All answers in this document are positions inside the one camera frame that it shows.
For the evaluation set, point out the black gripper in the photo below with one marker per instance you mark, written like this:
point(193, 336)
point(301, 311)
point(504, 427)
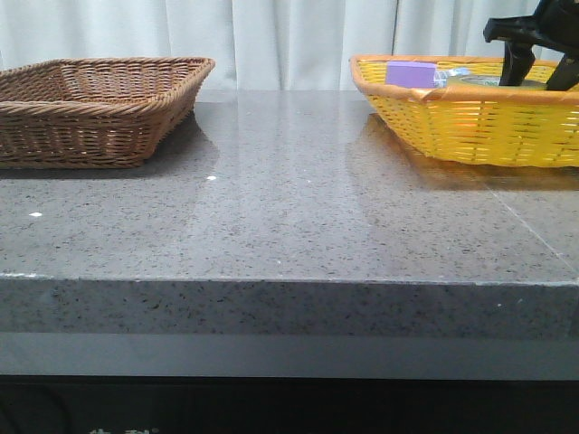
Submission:
point(553, 25)

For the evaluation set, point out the yellow packing tape roll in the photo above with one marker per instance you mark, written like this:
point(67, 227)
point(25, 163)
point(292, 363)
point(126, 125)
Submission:
point(487, 81)

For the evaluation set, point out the yellow woven basket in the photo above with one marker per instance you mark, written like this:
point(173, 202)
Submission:
point(474, 125)

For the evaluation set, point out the clear plastic wrapped item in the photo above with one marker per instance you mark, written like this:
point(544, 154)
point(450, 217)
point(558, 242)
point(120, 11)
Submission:
point(441, 77)

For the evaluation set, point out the purple rectangular block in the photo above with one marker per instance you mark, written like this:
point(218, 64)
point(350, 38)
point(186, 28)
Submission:
point(410, 74)

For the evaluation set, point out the white curtain backdrop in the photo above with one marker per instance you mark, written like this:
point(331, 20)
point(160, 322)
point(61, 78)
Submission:
point(256, 45)

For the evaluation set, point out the brown wicker basket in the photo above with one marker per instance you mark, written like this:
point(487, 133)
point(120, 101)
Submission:
point(95, 112)

